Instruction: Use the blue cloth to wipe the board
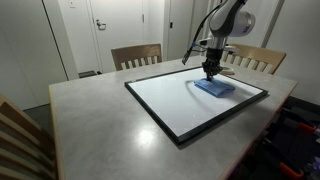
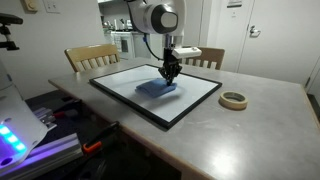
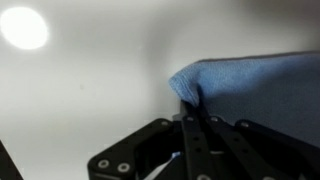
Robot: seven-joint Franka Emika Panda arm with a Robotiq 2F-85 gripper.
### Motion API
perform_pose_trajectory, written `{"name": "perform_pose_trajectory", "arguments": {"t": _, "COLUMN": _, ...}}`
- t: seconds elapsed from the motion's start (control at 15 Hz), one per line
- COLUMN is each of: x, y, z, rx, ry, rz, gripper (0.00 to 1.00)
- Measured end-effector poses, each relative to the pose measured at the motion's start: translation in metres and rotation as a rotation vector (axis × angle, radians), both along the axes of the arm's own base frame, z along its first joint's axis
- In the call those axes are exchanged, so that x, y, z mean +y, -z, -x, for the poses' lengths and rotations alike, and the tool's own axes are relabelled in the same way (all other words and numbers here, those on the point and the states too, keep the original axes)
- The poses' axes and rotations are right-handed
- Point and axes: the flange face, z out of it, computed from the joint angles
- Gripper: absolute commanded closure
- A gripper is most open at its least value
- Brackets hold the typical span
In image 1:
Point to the blue microfibre cloth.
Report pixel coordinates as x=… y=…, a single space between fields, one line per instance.
x=215 y=88

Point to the black framed whiteboard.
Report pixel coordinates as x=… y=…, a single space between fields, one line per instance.
x=173 y=103

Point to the white door with lever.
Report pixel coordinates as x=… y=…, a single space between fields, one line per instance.
x=120 y=20

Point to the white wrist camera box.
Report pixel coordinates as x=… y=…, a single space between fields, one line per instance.
x=232 y=49

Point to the beige masking tape roll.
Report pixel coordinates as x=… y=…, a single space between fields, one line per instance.
x=230 y=72

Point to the brown wooden slat chair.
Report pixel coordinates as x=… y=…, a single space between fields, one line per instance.
x=136 y=52

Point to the black clamp orange grip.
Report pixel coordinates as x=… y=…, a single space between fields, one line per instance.
x=306 y=127
x=291 y=170

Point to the light wooden slat chair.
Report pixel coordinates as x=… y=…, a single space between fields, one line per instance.
x=260 y=53
x=20 y=133

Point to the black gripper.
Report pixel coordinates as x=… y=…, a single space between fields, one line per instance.
x=213 y=56

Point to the black door latch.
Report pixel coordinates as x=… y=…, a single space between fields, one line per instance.
x=171 y=25

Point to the small white wall switch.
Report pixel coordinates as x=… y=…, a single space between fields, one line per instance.
x=72 y=3

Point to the white closet door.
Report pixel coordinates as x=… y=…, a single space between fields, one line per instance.
x=181 y=20

